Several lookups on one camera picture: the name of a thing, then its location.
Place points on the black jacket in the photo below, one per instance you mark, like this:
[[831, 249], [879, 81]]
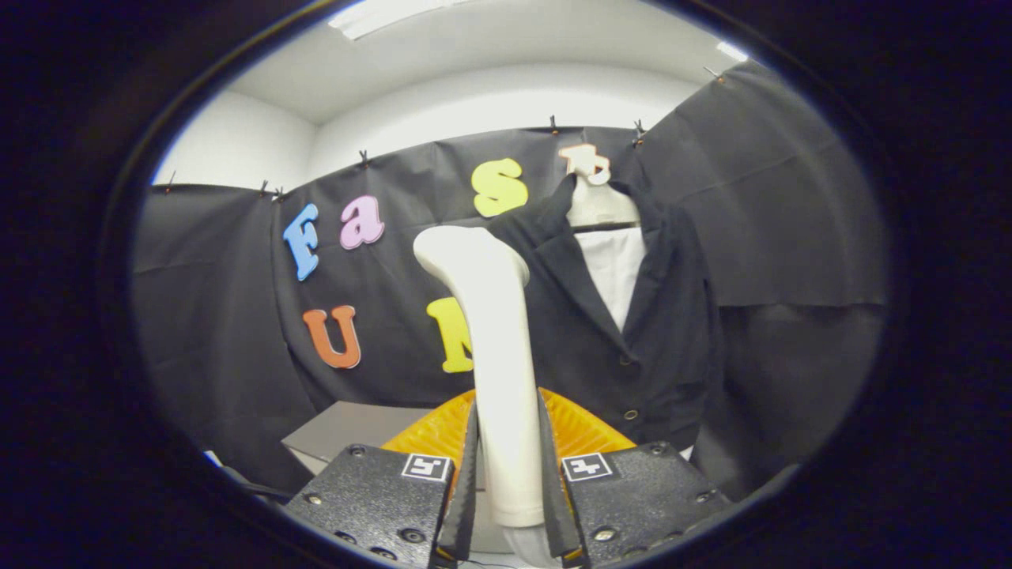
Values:
[[672, 340]]

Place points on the white garment steamer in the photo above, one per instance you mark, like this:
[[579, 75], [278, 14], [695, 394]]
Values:
[[498, 356]]

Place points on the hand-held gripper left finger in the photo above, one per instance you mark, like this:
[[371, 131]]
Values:
[[466, 490]]

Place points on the ceiling light panel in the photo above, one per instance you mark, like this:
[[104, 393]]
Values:
[[387, 14]]

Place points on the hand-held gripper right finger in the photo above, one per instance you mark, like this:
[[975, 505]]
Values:
[[550, 490]]

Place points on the black backdrop cloth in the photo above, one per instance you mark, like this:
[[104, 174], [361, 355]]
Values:
[[791, 197]]

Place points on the white dress form mannequin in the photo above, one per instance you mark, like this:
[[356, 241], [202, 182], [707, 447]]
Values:
[[613, 269]]

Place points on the grey drawer cabinet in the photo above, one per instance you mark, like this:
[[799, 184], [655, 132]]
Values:
[[348, 427]]

